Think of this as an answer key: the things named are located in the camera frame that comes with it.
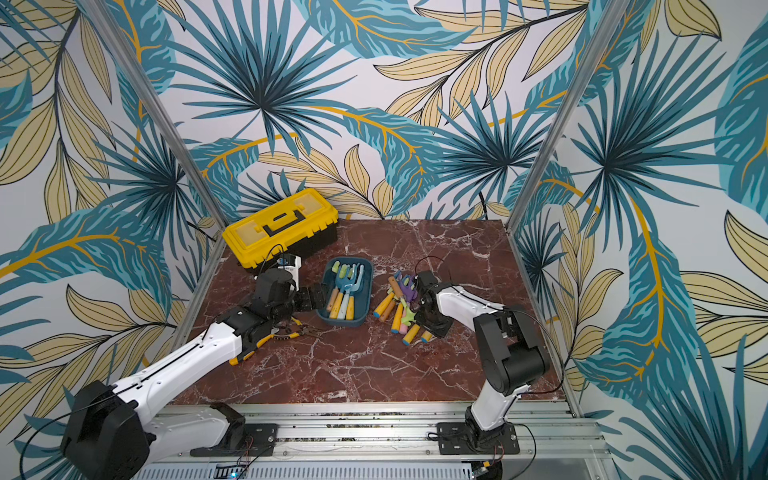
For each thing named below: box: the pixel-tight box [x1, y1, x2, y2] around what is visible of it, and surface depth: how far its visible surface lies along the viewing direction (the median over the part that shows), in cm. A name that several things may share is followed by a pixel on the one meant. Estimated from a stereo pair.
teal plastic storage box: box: [316, 257, 373, 327], surface depth 97 cm
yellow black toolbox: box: [222, 188, 339, 272], surface depth 99 cm
